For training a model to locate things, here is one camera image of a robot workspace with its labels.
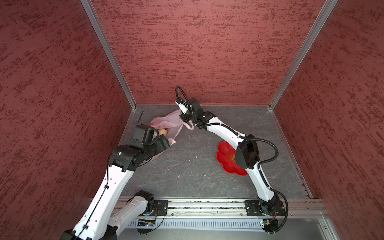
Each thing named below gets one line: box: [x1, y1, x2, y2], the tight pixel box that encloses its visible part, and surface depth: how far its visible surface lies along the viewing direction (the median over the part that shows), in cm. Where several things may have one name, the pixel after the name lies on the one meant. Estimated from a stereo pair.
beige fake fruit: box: [158, 128, 168, 137], surface depth 99 cm
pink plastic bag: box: [149, 109, 194, 147], surface depth 87 cm
